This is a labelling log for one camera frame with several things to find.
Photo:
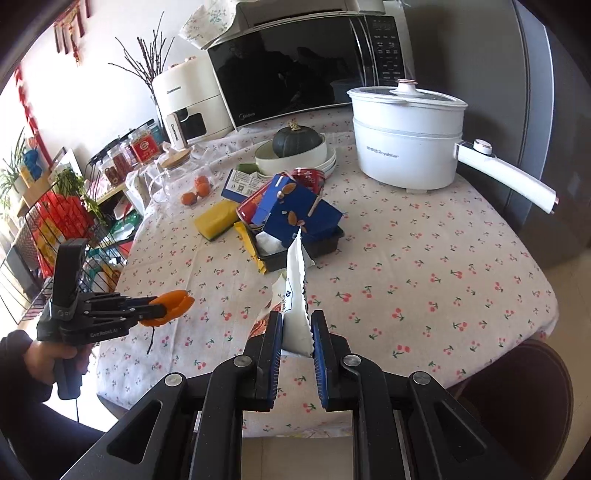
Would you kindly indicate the white plastic bag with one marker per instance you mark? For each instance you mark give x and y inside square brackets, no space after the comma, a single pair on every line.
[138,198]

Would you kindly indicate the white electric pot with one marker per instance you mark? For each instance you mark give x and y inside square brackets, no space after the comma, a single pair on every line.
[401,157]

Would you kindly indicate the dark green squash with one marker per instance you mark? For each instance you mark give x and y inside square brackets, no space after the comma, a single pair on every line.
[295,138]

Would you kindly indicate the glass pot lid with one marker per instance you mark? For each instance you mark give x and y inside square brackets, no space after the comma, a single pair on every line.
[415,95]

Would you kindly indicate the red hanging decoration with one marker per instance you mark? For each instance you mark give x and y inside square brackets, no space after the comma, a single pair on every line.
[69,23]

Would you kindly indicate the grey refrigerator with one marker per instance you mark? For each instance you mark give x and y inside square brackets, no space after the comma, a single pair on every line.
[545,92]

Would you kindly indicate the yellow sponge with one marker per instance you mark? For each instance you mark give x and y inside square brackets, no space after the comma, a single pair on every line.
[217,221]

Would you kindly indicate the blue toy figure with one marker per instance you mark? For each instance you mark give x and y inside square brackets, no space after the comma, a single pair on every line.
[32,164]

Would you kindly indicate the white bowl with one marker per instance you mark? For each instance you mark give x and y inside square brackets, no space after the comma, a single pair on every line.
[286,164]

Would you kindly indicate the cherry print tablecloth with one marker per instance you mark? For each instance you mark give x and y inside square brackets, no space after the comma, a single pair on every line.
[415,277]

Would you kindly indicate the glass jar of red fruit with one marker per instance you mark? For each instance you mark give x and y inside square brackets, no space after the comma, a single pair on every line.
[108,171]
[121,160]

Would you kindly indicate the person's left forearm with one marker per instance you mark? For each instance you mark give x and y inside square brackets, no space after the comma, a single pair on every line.
[11,364]

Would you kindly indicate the glass jar with wooden lid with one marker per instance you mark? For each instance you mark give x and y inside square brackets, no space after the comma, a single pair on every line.
[168,182]

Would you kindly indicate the brown round bin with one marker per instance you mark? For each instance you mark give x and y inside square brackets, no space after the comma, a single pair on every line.
[517,406]

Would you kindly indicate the blue barcode box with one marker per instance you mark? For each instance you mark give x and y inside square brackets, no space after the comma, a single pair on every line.
[242,184]

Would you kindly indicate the bamboo teapot lid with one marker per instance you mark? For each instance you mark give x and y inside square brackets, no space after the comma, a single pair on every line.
[175,159]

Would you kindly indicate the orange peel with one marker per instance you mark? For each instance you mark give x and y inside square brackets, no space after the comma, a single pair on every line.
[174,304]

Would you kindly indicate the white torn wrapper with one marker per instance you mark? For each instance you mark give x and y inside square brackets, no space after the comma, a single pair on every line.
[295,295]

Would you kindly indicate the person's left hand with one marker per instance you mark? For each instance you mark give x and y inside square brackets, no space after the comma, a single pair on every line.
[39,362]

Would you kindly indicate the blue carton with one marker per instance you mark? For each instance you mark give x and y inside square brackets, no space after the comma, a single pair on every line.
[295,212]

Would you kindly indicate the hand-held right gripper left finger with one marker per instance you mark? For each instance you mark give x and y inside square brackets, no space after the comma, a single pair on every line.
[275,350]

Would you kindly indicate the green potted plant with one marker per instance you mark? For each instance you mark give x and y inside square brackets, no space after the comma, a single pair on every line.
[11,173]

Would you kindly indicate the red snack packet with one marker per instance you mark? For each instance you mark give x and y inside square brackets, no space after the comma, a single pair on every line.
[251,210]

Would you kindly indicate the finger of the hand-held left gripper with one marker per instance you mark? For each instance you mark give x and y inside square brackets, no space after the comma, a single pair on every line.
[124,302]
[129,319]

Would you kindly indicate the crumpled white tissue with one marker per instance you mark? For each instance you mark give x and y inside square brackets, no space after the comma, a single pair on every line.
[270,242]

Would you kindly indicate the black plastic tray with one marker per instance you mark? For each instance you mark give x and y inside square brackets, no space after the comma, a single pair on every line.
[323,248]

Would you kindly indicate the person's dark clothed leg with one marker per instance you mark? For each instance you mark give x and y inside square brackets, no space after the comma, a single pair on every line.
[32,443]

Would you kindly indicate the red label glass jar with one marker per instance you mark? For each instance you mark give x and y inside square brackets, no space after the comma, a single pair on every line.
[143,146]

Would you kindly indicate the green packet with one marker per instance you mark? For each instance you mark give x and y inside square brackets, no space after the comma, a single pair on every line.
[124,226]

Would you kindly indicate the white plate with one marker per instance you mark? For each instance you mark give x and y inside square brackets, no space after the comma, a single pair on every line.
[333,162]
[330,170]
[331,154]

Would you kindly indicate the dried branches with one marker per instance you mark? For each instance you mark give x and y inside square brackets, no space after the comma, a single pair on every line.
[143,60]

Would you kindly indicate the red wall garland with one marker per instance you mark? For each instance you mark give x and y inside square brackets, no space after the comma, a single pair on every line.
[27,106]

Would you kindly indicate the red packets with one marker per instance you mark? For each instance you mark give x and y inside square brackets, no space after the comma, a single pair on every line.
[60,219]

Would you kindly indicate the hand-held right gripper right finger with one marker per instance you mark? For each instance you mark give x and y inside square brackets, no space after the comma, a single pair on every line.
[318,355]

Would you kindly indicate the green avocado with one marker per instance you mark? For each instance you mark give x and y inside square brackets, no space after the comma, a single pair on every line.
[247,167]

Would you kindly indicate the white air fryer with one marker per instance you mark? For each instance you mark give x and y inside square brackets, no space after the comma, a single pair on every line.
[194,87]

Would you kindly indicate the green leafy plant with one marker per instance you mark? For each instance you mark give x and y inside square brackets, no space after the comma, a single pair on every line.
[76,189]

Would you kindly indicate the yellow cloth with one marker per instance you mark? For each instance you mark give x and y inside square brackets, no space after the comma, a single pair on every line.
[251,251]

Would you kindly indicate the black microwave oven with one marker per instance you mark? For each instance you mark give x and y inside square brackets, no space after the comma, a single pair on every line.
[286,69]

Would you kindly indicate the floral cloth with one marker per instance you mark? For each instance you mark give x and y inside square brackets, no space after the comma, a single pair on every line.
[207,21]

